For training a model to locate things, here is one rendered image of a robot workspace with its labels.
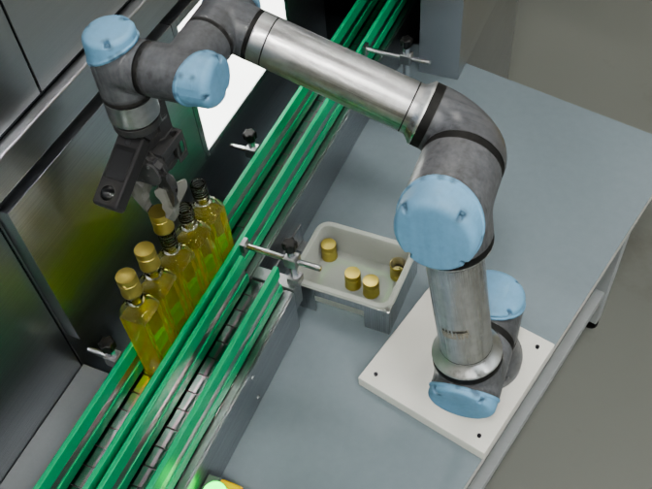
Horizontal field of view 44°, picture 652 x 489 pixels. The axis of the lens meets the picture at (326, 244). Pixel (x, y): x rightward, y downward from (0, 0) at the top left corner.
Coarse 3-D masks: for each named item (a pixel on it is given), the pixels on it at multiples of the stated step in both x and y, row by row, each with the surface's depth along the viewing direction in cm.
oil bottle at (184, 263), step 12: (180, 252) 139; (192, 252) 141; (168, 264) 139; (180, 264) 139; (192, 264) 142; (180, 276) 140; (192, 276) 143; (192, 288) 145; (204, 288) 149; (192, 300) 146
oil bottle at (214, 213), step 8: (216, 200) 147; (200, 208) 145; (208, 208) 145; (216, 208) 146; (224, 208) 149; (200, 216) 145; (208, 216) 145; (216, 216) 147; (224, 216) 150; (216, 224) 147; (224, 224) 151; (216, 232) 148; (224, 232) 152; (216, 240) 149; (224, 240) 152; (232, 240) 156; (224, 248) 154; (224, 256) 155
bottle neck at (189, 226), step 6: (180, 204) 139; (186, 204) 139; (180, 210) 140; (186, 210) 141; (192, 210) 139; (180, 216) 139; (186, 216) 139; (192, 216) 140; (180, 222) 140; (186, 222) 140; (192, 222) 140; (186, 228) 141; (192, 228) 141
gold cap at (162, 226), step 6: (156, 204) 133; (150, 210) 132; (156, 210) 132; (162, 210) 132; (150, 216) 131; (156, 216) 131; (162, 216) 131; (156, 222) 131; (162, 222) 131; (168, 222) 132; (156, 228) 133; (162, 228) 132; (168, 228) 133; (174, 228) 135; (156, 234) 134; (162, 234) 133; (168, 234) 134
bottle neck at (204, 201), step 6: (192, 180) 143; (198, 180) 143; (204, 180) 142; (192, 186) 142; (198, 186) 144; (204, 186) 142; (192, 192) 143; (198, 192) 142; (204, 192) 143; (198, 198) 143; (204, 198) 143; (210, 198) 146; (198, 204) 145; (204, 204) 145
